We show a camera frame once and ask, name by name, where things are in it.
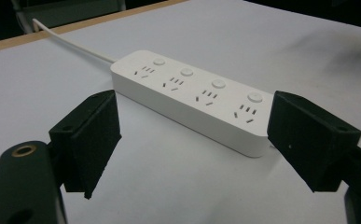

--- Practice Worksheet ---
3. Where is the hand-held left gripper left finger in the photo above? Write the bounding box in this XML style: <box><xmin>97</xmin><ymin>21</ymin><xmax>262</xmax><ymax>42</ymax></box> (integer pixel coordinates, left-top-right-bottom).
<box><xmin>48</xmin><ymin>89</ymin><xmax>122</xmax><ymax>200</ymax></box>

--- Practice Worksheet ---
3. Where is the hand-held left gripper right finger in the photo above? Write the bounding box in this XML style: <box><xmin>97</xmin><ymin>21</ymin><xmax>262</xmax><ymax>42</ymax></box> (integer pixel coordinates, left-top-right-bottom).
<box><xmin>266</xmin><ymin>90</ymin><xmax>361</xmax><ymax>193</ymax></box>

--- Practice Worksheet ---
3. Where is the white power strip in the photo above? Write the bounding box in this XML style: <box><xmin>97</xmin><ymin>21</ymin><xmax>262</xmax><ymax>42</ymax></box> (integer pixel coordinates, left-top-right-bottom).
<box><xmin>109</xmin><ymin>49</ymin><xmax>275</xmax><ymax>159</ymax></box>

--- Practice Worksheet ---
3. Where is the metal stand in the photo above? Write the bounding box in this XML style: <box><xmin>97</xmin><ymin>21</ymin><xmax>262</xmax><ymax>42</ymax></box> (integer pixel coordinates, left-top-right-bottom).
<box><xmin>10</xmin><ymin>0</ymin><xmax>42</xmax><ymax>35</ymax></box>

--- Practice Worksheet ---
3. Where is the white power strip cable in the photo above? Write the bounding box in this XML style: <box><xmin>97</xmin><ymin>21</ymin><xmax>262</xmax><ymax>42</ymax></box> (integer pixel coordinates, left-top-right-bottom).
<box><xmin>32</xmin><ymin>18</ymin><xmax>118</xmax><ymax>65</ymax></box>

